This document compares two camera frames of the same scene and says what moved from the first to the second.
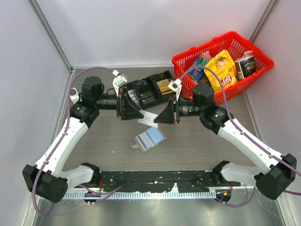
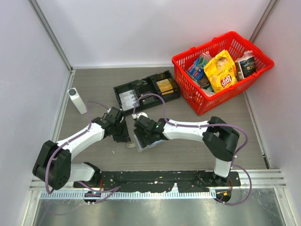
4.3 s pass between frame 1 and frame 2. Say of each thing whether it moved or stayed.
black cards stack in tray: stayed
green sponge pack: stayed
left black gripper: moved
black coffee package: stayed
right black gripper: moved
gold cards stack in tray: stayed
